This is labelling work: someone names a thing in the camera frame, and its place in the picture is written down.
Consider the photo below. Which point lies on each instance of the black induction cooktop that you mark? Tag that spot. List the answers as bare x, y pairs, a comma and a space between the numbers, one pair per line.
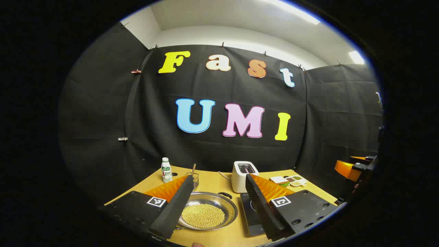
251, 214

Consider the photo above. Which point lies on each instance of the white toaster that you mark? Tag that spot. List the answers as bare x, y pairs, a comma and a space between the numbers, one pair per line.
238, 180

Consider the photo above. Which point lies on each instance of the white drink bottle green label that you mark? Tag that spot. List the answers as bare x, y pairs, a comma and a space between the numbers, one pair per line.
166, 171

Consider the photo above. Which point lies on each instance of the pile of soybeans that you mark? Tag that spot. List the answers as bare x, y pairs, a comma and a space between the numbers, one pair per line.
204, 216

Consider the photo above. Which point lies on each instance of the sandwich with lettuce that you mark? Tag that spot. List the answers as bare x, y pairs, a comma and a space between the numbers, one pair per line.
278, 180

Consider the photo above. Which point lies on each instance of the ceiling light panel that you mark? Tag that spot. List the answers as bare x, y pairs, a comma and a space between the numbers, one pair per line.
356, 57

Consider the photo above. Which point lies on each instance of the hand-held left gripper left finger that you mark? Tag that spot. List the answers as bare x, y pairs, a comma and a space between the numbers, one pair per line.
173, 212

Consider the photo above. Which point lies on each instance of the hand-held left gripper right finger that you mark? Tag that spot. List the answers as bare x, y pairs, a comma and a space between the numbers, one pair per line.
260, 209

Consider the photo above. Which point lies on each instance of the pink cloth clip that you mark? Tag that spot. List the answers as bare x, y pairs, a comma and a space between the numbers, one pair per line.
136, 71

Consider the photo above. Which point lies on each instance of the white divided dish of beans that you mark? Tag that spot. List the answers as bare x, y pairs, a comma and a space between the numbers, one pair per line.
296, 180

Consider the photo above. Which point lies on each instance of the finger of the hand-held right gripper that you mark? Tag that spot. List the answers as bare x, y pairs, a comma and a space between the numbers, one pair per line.
346, 169
360, 158

